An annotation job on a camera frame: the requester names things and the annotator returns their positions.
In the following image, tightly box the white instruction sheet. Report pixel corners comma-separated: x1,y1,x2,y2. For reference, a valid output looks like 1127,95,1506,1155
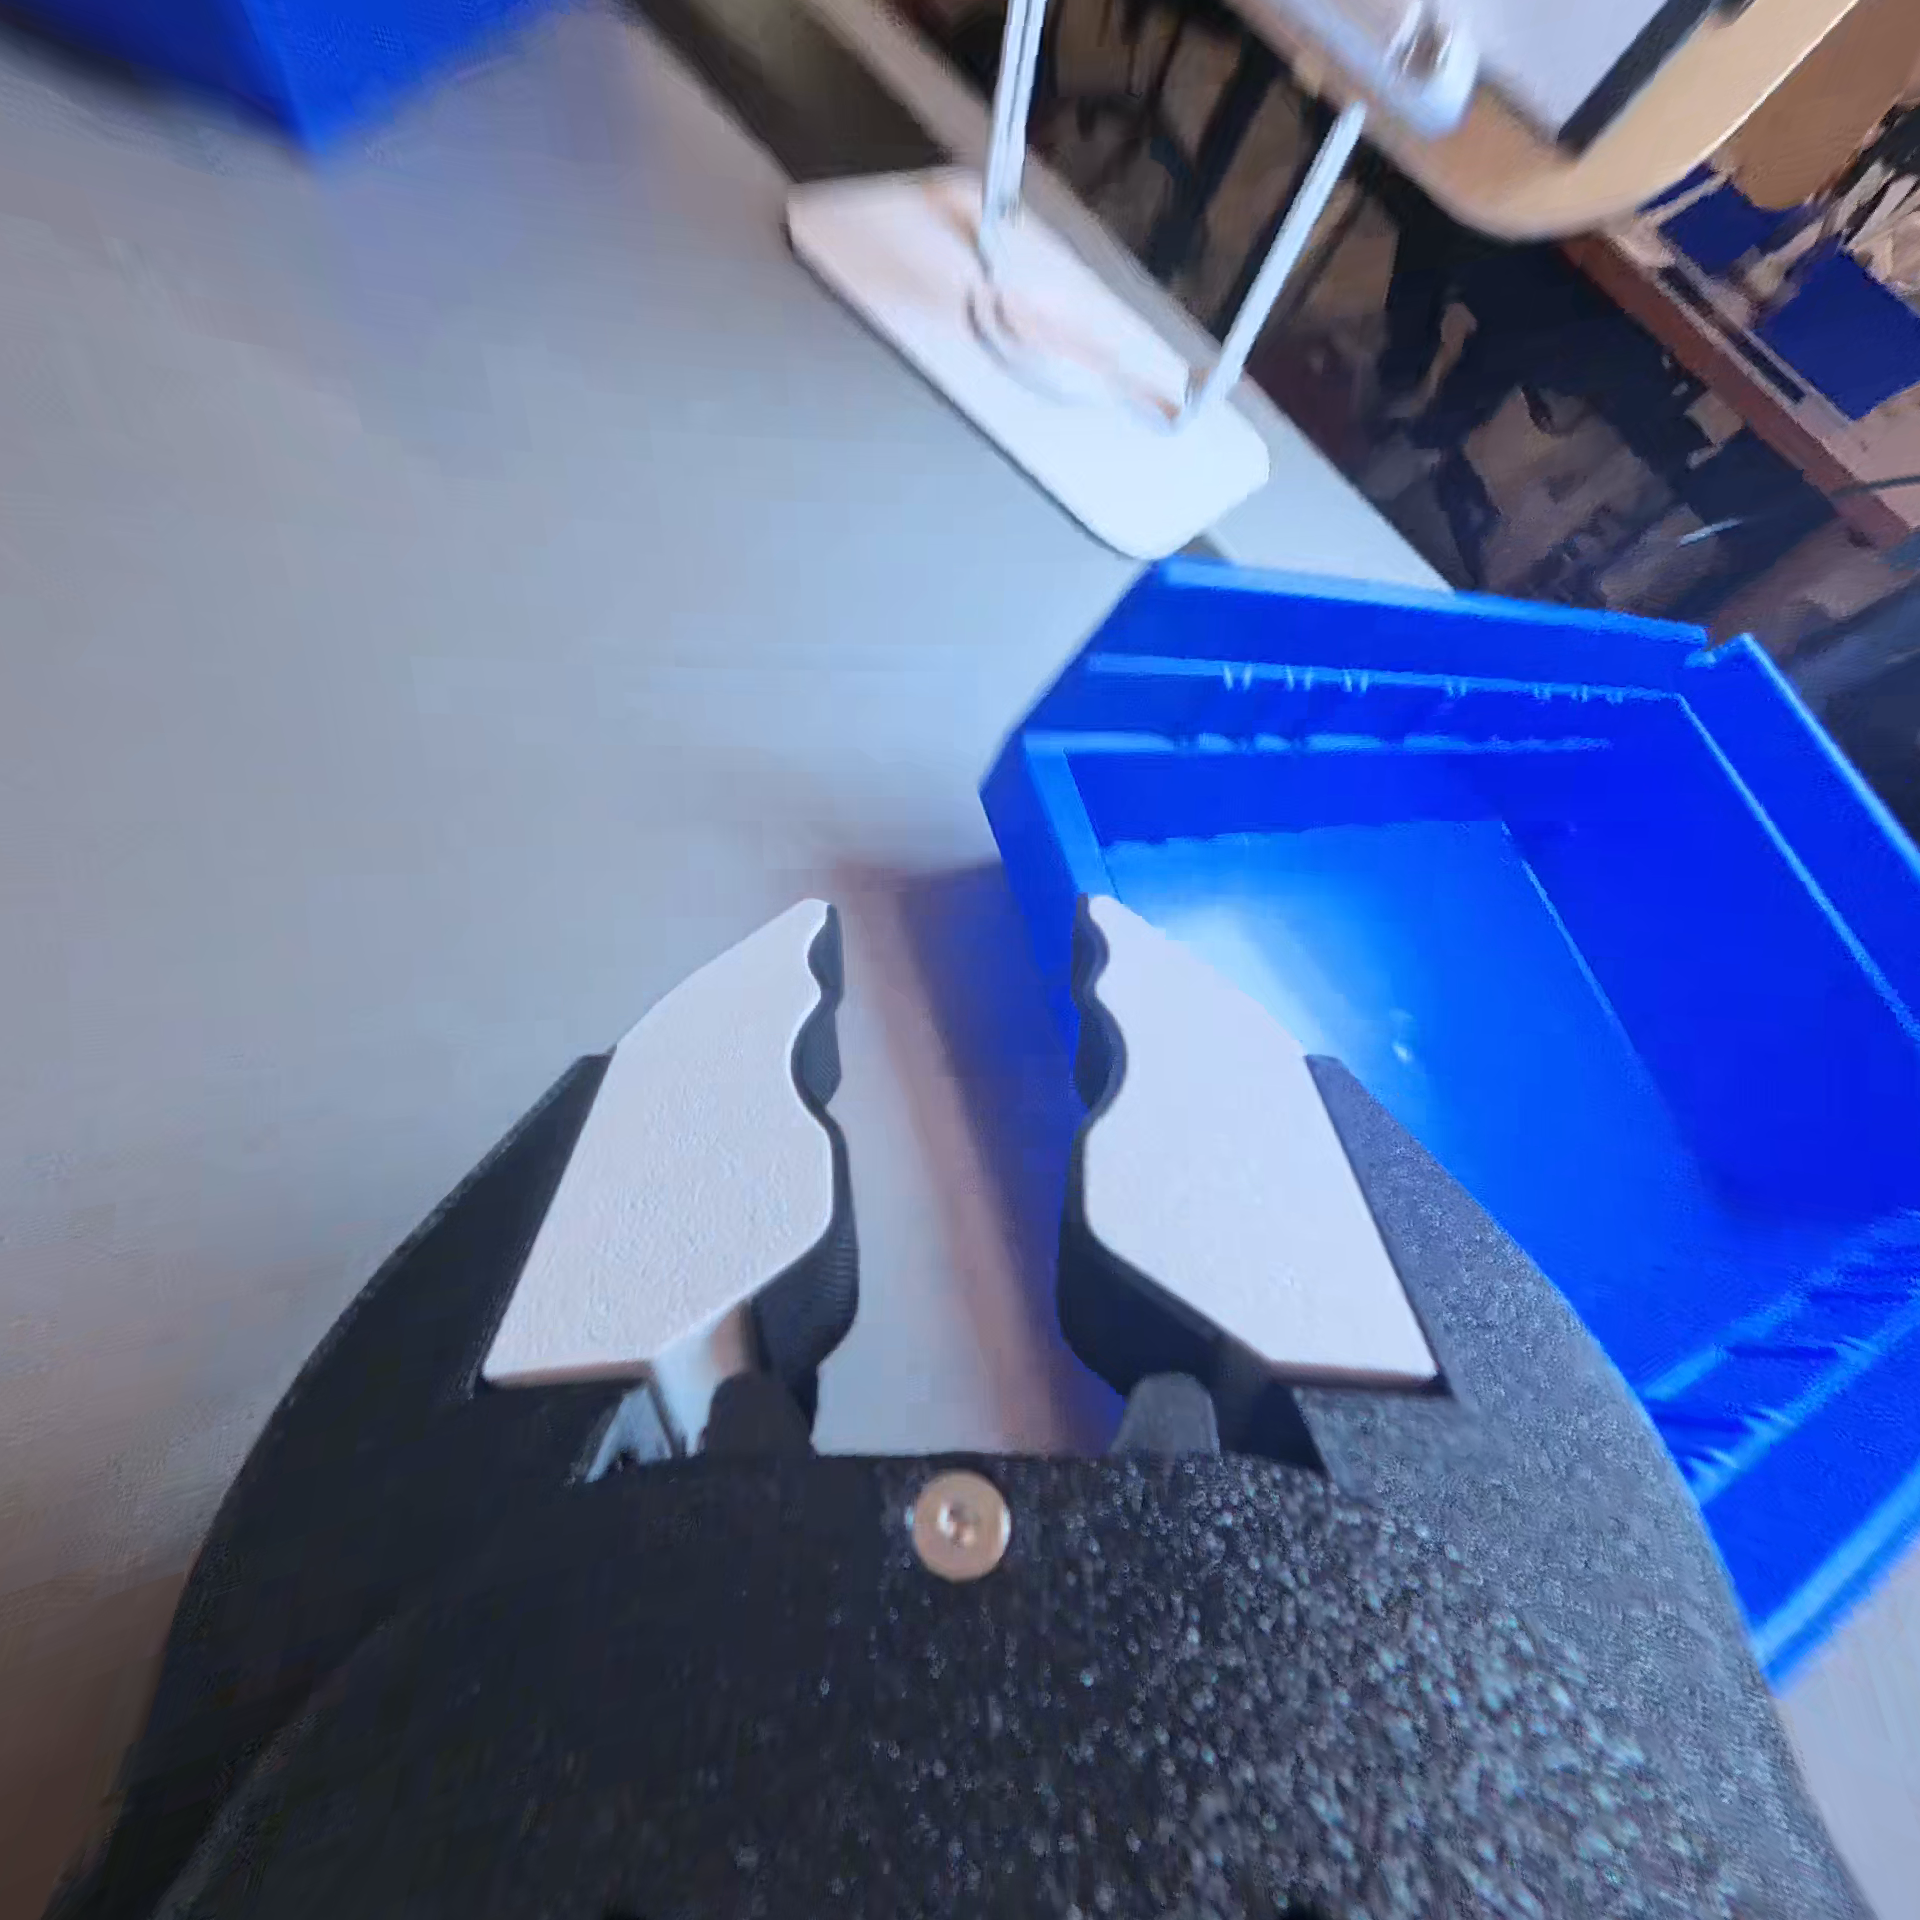
1440,0,1682,138

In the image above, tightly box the wooden desk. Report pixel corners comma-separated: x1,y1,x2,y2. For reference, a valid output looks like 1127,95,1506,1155
1562,227,1920,557

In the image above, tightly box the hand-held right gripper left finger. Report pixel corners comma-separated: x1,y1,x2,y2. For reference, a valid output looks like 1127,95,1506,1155
480,896,867,1427

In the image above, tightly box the blue plastic bin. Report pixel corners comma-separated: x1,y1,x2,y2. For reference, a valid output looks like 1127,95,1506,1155
982,561,1920,1689
0,0,558,146

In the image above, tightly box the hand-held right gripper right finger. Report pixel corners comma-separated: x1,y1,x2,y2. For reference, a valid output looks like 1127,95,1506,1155
1056,891,1448,1412

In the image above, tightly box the white tablet stand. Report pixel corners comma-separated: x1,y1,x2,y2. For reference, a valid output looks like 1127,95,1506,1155
786,0,1487,563

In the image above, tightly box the small blue bin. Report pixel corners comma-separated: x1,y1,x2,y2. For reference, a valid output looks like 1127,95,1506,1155
1666,180,1920,424

